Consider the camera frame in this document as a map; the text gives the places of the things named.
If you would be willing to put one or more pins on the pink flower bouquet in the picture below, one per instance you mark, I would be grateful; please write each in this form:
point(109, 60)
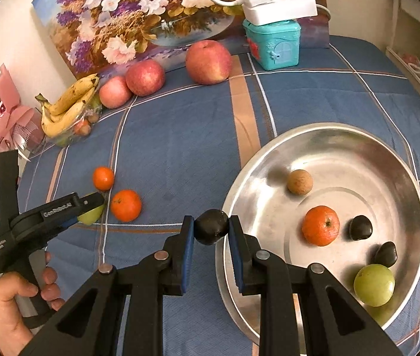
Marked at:
point(5, 115)

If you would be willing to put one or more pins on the clear plastic container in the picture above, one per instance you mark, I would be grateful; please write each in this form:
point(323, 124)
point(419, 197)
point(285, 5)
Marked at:
point(72, 134)

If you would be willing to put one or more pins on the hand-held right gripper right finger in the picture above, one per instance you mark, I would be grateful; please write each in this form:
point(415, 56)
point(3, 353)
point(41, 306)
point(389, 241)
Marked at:
point(236, 256)

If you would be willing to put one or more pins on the flower painting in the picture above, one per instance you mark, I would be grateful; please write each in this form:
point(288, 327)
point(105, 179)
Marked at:
point(120, 15)

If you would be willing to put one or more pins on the dark red apple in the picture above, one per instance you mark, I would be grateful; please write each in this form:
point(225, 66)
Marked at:
point(145, 78)

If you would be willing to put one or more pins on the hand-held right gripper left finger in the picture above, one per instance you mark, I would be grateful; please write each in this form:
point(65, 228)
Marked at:
point(187, 256)

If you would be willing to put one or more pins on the person's left hand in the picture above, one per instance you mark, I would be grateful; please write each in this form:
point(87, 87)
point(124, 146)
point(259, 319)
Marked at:
point(9, 304)

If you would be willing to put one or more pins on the small mandarin orange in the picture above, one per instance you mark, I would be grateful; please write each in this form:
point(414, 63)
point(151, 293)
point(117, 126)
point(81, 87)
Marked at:
point(103, 178)

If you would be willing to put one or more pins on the small brown longan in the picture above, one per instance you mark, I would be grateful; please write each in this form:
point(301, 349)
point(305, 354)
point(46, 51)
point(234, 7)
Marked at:
point(93, 118)

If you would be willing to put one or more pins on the white power strip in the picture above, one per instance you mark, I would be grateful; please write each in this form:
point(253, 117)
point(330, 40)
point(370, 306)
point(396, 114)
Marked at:
point(287, 9)

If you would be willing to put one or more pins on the round steel plate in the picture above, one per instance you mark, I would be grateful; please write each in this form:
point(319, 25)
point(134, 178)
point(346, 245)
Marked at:
point(343, 178)

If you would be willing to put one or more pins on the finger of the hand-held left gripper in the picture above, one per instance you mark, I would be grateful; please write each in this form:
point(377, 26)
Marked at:
point(87, 203)

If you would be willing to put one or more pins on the large red apple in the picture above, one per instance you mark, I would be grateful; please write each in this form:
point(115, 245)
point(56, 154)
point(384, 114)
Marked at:
point(208, 62)

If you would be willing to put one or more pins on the pale pink apple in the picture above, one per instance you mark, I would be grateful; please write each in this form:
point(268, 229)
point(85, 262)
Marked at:
point(115, 92)

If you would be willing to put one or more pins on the small reddish orange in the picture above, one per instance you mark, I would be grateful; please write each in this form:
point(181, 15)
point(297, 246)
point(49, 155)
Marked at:
point(82, 128)

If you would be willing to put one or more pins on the teal toy house box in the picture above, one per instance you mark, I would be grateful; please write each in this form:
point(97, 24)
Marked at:
point(273, 48)

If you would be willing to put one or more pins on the black plum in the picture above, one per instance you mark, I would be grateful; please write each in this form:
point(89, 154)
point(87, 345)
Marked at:
point(385, 254)
point(361, 228)
point(211, 230)

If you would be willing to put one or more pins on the bunch of yellow bananas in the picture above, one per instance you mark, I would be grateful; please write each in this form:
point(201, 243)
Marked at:
point(65, 107)

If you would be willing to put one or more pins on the blue plaid tablecloth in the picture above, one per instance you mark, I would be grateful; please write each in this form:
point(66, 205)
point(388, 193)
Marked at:
point(180, 137)

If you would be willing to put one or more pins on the small green jujube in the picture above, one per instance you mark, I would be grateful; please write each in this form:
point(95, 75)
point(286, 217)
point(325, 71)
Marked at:
point(61, 141)

